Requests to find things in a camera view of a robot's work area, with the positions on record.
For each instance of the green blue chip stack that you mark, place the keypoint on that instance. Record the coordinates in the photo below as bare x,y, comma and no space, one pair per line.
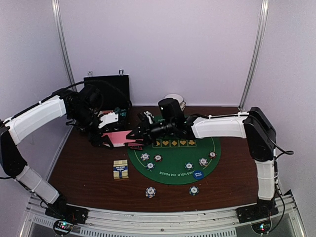
193,190

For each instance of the red black all-in triangle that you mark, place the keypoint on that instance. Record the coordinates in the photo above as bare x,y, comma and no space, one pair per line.
137,148

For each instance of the white lower bowl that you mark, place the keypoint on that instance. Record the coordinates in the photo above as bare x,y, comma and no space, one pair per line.
183,105

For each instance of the white ceramic bowl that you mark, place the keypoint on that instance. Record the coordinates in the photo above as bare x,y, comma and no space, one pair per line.
177,97

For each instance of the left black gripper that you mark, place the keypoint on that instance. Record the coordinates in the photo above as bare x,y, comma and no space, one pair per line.
92,138

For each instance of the gold blue card box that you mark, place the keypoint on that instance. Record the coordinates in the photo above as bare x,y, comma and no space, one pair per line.
120,169

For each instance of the teal chips in case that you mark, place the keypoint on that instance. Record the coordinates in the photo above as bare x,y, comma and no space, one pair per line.
121,112

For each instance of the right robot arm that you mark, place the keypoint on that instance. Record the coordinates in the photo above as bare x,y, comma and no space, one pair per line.
252,126

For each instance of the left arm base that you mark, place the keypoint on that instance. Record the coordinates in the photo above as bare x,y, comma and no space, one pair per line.
73,214

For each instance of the blue tan chip stack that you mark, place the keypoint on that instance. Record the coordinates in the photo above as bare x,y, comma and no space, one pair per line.
150,192

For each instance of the red-backed card deck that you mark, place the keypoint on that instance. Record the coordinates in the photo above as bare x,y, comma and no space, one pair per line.
118,139

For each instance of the blue tan ten chip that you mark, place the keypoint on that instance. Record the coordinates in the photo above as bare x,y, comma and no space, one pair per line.
145,156

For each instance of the round green poker mat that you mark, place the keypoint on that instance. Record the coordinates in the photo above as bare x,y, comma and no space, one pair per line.
171,170

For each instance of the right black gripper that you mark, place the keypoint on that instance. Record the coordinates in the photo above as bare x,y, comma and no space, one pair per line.
145,133

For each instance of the brown black chip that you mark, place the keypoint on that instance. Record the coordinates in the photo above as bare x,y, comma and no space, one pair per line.
212,155
158,158

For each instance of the green blue chip bottom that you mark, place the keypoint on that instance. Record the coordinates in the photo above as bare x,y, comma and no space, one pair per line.
189,166

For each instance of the blue small blind button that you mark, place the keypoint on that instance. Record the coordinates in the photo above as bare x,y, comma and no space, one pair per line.
198,174

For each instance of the black poker chip case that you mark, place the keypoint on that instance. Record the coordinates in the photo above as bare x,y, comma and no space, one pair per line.
116,93

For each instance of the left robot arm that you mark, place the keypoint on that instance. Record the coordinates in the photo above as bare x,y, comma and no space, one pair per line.
82,107

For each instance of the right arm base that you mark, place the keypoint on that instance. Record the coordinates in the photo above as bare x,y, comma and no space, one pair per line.
255,212

